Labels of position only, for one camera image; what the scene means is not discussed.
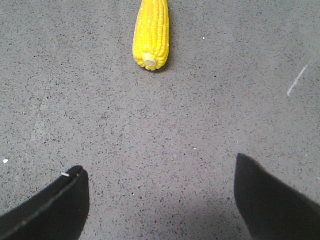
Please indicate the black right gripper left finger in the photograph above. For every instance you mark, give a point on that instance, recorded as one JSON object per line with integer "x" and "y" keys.
{"x": 58, "y": 212}

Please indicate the yellow corn cob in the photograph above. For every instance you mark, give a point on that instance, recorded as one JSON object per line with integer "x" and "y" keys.
{"x": 151, "y": 38}

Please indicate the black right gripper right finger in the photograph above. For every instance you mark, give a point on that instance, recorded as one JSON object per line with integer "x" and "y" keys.
{"x": 271, "y": 209}

